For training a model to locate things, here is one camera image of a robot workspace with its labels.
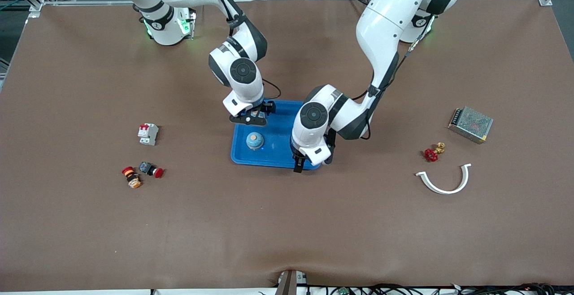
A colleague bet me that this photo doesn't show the red mushroom push button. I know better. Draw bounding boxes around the red mushroom push button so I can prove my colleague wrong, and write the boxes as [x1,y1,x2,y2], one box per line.
[139,161,165,179]

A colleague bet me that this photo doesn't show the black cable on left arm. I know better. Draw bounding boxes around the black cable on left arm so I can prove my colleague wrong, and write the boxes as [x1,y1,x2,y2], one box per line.
[343,0,438,141]

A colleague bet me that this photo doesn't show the brown table mat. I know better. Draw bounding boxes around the brown table mat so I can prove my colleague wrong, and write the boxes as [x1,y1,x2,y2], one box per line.
[0,0,574,292]

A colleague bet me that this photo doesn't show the blue plastic tray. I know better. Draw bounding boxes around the blue plastic tray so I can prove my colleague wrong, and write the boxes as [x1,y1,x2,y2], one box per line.
[230,100,324,170]

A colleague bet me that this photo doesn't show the metal mesh power supply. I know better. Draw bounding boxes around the metal mesh power supply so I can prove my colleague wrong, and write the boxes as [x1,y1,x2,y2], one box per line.
[448,106,494,144]

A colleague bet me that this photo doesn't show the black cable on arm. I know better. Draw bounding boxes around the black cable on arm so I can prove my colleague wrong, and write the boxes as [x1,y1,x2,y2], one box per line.
[343,0,438,141]
[200,0,282,100]

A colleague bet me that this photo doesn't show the white half-ring pipe clamp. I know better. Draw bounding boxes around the white half-ring pipe clamp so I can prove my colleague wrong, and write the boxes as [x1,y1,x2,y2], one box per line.
[415,164,472,195]

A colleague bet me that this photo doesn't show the orange push button switch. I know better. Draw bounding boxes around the orange push button switch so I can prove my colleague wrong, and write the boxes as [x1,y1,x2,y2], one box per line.
[122,166,143,189]

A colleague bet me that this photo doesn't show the white circuit breaker red levers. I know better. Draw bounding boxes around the white circuit breaker red levers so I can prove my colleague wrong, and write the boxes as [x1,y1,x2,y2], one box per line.
[138,123,159,146]

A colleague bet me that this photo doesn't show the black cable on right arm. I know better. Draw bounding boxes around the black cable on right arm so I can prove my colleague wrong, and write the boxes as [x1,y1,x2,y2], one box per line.
[200,0,282,100]

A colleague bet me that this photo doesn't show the brass valve with red handle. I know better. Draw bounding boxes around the brass valve with red handle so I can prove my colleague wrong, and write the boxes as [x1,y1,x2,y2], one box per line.
[424,142,446,162]

